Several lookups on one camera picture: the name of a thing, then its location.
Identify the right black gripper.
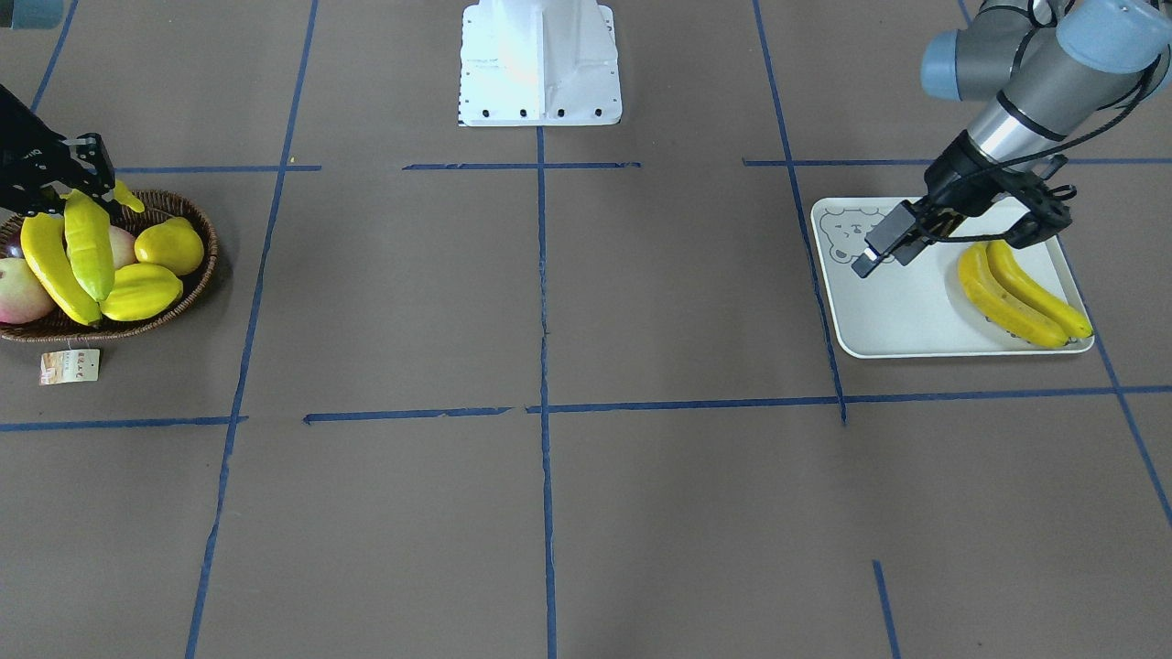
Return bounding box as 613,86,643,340
1,87,120,216

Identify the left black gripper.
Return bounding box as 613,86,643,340
852,130,1036,279

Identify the yellow banana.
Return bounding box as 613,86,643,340
18,213,102,327
984,242,1095,340
63,190,114,303
956,243,1070,349

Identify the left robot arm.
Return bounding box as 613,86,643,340
852,1,1171,278

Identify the brown wicker basket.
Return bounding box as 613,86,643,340
1,189,222,344

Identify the paper basket tag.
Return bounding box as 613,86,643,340
38,349,102,385

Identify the white bear tray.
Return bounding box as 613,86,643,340
809,197,1047,359

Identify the yellow lemon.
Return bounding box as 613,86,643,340
134,216,205,276

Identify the yellow starfruit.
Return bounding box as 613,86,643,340
98,263,184,322

